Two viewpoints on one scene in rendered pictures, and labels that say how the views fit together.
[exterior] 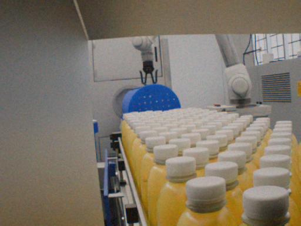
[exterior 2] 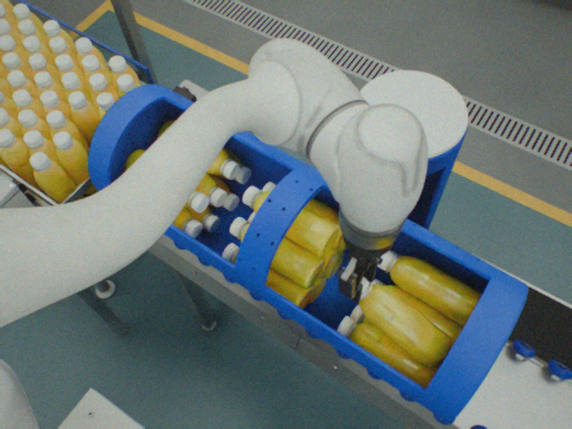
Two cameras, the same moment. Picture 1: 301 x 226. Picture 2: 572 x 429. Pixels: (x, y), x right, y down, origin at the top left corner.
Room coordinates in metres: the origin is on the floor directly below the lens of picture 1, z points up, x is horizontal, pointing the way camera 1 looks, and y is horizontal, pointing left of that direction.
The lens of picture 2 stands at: (2.71, -0.38, 2.08)
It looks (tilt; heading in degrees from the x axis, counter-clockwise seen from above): 60 degrees down; 135
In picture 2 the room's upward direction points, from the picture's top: 5 degrees counter-clockwise
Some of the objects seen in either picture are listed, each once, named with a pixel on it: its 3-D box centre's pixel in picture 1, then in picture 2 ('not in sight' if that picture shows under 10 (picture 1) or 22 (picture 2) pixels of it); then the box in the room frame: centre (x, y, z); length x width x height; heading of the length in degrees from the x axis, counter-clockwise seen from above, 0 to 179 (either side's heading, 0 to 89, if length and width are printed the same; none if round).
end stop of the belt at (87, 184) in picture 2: not in sight; (119, 152); (1.80, -0.07, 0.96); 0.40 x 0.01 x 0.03; 96
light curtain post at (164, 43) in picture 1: (171, 127); not in sight; (3.40, -0.24, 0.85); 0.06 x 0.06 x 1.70; 6
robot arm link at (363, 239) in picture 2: (147, 57); (372, 214); (2.54, -0.05, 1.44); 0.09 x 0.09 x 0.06
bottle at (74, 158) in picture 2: not in sight; (78, 164); (1.77, -0.16, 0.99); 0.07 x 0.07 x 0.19
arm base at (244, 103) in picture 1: (239, 102); not in sight; (2.44, -0.68, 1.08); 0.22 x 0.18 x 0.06; 14
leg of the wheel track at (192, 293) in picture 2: not in sight; (193, 295); (1.95, -0.12, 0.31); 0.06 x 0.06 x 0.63; 6
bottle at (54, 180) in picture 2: not in sight; (57, 184); (1.78, -0.23, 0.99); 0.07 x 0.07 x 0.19
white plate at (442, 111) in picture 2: not in sight; (410, 112); (2.33, 0.45, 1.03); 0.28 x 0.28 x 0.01
